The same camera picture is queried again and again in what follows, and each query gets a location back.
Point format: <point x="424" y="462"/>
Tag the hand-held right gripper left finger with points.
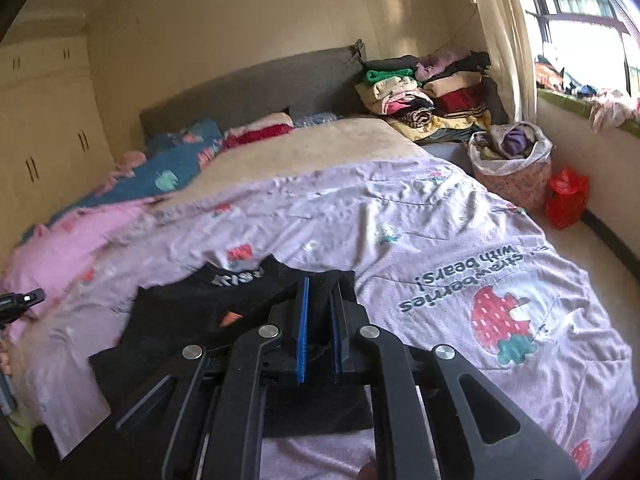
<point x="301" y="330"/>

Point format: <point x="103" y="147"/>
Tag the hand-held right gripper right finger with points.
<point x="334" y="335"/>

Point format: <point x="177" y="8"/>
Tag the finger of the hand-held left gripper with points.
<point x="20" y="301"/>

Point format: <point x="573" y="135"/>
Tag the black sweater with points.
<point x="175" y="330"/>

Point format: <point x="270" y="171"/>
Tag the pile of folded clothes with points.
<point x="450" y="95"/>

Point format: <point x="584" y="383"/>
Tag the person's left hand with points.
<point x="4" y="357"/>

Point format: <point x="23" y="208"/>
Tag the person's right hand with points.
<point x="369" y="470"/>

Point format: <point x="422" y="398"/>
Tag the pink quilt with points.
<point x="60" y="245"/>

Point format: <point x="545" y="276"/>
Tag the lilac strawberry print blanket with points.
<point x="425" y="240"/>

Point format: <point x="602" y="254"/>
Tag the cream wardrobe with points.
<point x="45" y="125"/>

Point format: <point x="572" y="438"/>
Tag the red and white cloth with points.
<point x="260" y="132"/>

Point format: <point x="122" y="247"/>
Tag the blue floral quilt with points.
<point x="175" y="170"/>

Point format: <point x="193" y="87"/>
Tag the blue patterned cloth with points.
<point x="315" y="119"/>

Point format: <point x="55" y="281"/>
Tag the floral fabric laundry basket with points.
<point x="510" y="185"/>

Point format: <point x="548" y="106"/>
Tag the grey quilted headboard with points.
<point x="250" y="85"/>

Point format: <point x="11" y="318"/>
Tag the purple garment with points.
<point x="517" y="142"/>

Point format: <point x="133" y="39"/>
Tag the red plastic bag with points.
<point x="565" y="200"/>

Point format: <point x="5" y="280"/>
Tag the green windowsill pad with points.
<point x="565" y="102"/>

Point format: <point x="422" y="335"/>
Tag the cream curtain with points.
<point x="505" y="35"/>

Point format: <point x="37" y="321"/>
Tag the heap of loose garments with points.
<point x="607" y="107"/>

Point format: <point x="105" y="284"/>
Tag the window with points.
<point x="580" y="40"/>

